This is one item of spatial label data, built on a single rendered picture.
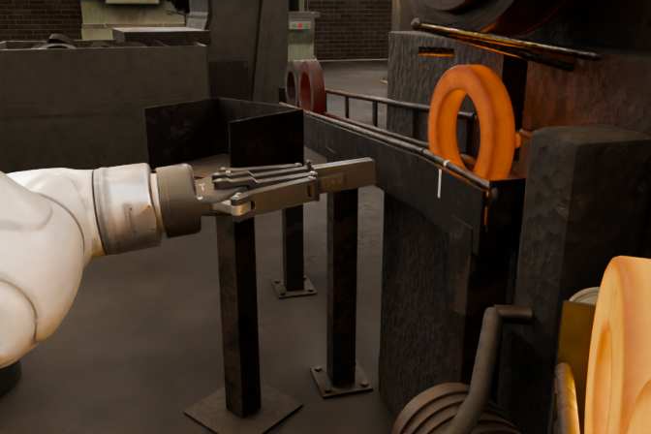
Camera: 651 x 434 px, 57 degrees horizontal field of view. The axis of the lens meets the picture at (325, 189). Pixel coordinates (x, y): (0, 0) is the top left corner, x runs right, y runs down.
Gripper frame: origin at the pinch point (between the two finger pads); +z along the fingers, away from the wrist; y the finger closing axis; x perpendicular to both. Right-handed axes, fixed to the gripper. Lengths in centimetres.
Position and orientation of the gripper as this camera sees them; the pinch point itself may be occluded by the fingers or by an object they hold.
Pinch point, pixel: (343, 175)
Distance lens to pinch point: 68.3
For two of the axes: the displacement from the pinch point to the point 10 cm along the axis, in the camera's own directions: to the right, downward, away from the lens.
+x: -0.7, -9.5, -3.1
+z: 9.6, -1.5, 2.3
